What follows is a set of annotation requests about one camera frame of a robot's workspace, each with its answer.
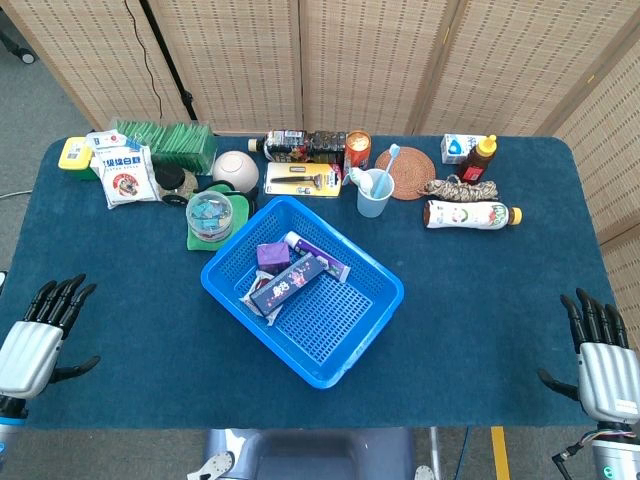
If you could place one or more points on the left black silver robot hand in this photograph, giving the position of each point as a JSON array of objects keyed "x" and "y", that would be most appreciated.
[{"x": 30, "y": 350}]

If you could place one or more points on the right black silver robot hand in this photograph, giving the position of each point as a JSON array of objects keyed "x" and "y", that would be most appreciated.
[{"x": 607, "y": 380}]

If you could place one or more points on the purple small box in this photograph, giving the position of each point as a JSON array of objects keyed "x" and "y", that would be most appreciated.
[{"x": 272, "y": 256}]

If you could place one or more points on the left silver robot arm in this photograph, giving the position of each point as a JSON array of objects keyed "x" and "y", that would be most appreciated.
[{"x": 7, "y": 415}]

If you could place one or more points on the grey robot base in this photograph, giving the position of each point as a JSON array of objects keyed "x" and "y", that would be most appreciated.
[{"x": 310, "y": 455}]

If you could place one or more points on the blue felt table cover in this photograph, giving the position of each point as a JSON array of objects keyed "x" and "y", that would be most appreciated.
[{"x": 125, "y": 300}]

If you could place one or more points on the yellow floor tape strip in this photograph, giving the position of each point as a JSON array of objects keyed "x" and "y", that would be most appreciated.
[{"x": 501, "y": 455}]

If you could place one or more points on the metal table leg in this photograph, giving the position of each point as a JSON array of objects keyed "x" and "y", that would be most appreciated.
[{"x": 436, "y": 455}]

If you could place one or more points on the white sugar bag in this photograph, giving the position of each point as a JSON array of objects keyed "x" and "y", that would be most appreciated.
[{"x": 127, "y": 175}]

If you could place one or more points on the white drink bottle yellow cap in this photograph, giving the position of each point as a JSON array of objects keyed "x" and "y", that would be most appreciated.
[{"x": 465, "y": 216}]

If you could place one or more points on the black-lid glass jar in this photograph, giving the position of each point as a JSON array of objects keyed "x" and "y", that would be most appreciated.
[{"x": 170, "y": 177}]

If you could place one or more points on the small white packet red dot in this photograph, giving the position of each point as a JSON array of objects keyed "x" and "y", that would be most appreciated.
[{"x": 105, "y": 140}]

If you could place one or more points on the clear round jar blue clips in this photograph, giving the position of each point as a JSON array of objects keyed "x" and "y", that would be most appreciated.
[{"x": 210, "y": 215}]

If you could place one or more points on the honey bottle yellow cap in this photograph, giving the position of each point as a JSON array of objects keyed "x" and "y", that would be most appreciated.
[{"x": 475, "y": 165}]

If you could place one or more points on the dark blue toothpaste carton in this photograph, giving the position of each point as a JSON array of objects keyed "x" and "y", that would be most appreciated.
[{"x": 287, "y": 285}]

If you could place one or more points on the beige upturned bowl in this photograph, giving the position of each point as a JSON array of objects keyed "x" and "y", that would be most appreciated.
[{"x": 235, "y": 170}]

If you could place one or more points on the white blue small carton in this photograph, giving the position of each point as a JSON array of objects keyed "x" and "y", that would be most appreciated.
[{"x": 455, "y": 147}]

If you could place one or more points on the round woven brown coaster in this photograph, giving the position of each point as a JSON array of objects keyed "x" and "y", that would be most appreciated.
[{"x": 412, "y": 172}]

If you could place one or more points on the blue plastic perforated basket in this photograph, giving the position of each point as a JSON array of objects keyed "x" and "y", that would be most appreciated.
[{"x": 320, "y": 325}]

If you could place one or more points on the black chair base with caster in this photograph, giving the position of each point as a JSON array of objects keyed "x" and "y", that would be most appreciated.
[{"x": 25, "y": 56}]

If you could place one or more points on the purple white toothpaste tube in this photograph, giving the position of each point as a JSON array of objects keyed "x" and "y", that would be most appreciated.
[{"x": 305, "y": 245}]

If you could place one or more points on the light blue plastic cup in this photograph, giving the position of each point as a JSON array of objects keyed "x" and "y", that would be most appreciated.
[{"x": 372, "y": 202}]

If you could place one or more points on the light blue toothbrush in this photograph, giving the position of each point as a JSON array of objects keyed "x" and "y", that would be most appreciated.
[{"x": 387, "y": 167}]

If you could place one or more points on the white green tube in cup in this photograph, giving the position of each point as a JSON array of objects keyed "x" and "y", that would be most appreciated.
[{"x": 360, "y": 179}]

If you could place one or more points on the razor in yellow package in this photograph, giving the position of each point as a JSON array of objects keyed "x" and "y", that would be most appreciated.
[{"x": 300, "y": 180}]

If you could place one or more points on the black slanted pole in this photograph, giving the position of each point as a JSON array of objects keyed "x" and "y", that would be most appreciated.
[{"x": 168, "y": 55}]

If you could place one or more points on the orange drink can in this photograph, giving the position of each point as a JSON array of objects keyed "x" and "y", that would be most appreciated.
[{"x": 357, "y": 150}]

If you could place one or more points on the dark sauce bottle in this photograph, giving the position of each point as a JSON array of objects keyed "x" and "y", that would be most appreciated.
[{"x": 300, "y": 142}]

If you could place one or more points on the bamboo folding screen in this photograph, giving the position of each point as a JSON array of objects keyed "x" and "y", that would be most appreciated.
[{"x": 350, "y": 60}]

